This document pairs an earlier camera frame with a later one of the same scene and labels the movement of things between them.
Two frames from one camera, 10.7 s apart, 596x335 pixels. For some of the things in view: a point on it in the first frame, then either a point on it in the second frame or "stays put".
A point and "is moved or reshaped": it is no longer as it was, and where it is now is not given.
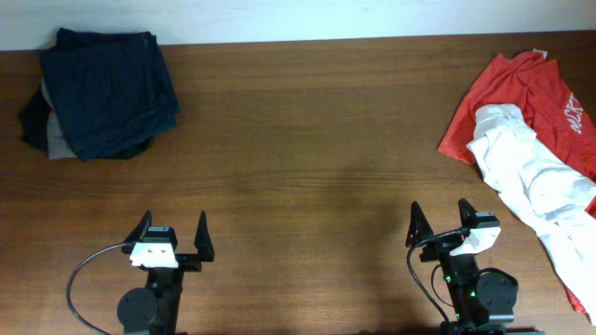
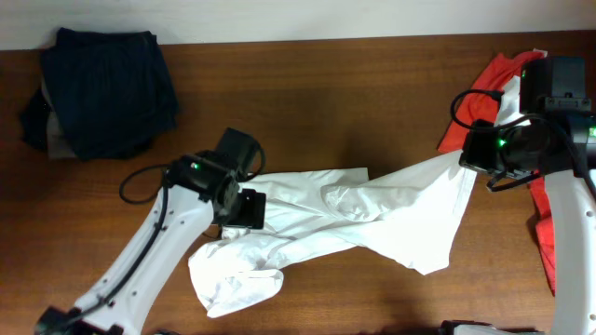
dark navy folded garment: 108,89 stays put
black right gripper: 424,229 -> 472,156
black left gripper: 191,261 -> 255,211
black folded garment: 34,121 stays put
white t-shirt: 553,198 is moved or reshaped
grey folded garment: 58,147 stays put
